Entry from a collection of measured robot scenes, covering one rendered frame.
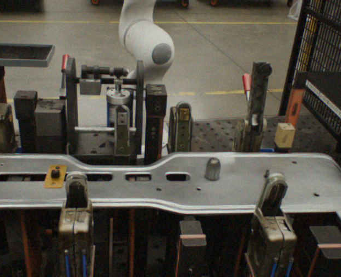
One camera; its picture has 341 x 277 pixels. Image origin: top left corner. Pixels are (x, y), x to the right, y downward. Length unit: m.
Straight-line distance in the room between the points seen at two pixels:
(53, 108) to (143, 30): 0.39
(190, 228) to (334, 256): 0.27
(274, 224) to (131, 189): 0.30
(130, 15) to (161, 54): 0.17
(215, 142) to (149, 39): 0.63
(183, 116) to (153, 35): 0.32
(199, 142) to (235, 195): 0.82
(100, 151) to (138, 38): 0.37
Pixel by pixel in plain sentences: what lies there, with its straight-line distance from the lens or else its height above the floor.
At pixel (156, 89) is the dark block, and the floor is 1.12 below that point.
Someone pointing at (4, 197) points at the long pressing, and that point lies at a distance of 0.88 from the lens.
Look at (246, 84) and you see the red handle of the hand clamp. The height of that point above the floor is 1.13.
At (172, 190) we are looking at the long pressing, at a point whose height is 1.00.
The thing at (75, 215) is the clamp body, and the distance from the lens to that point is 0.74.
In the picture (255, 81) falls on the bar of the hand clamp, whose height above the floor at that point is 1.17.
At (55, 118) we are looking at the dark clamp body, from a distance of 1.02.
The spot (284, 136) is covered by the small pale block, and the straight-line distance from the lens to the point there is 1.05.
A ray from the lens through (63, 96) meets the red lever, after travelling 1.08.
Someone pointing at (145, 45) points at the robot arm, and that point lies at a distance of 1.22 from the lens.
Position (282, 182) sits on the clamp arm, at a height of 1.11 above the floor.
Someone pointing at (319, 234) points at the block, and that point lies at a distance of 0.87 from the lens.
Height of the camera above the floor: 1.51
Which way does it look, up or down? 29 degrees down
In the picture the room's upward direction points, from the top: 4 degrees clockwise
